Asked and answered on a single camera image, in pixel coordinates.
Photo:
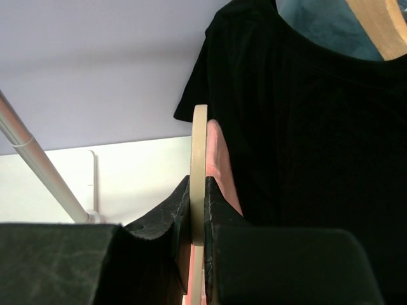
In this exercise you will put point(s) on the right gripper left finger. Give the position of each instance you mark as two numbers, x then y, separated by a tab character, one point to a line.
144	262

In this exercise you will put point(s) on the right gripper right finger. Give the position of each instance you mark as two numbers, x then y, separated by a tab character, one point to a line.
245	264

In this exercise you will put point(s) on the salmon pink t shirt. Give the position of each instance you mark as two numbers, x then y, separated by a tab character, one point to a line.
218	164

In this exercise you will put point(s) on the light wooden hanger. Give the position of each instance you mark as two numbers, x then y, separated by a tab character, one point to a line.
197	198

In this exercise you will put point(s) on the black t shirt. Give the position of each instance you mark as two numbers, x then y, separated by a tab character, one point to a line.
316	138

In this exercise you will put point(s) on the teal t shirt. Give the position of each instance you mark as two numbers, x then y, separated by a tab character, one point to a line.
330	24

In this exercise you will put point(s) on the wooden hanger with black shirt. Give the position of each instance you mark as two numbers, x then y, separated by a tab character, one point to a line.
383	22

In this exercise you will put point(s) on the white and silver clothes rack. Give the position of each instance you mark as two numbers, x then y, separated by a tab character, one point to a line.
26	145

